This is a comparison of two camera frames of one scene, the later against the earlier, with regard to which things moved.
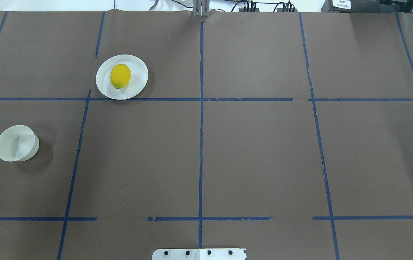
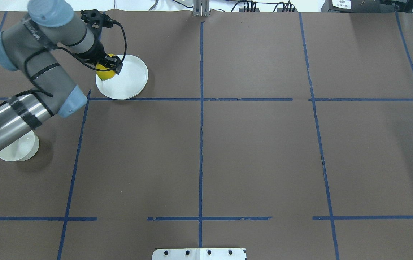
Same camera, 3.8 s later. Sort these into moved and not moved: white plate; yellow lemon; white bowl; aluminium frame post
Moved: yellow lemon
Not moved: white bowl; aluminium frame post; white plate
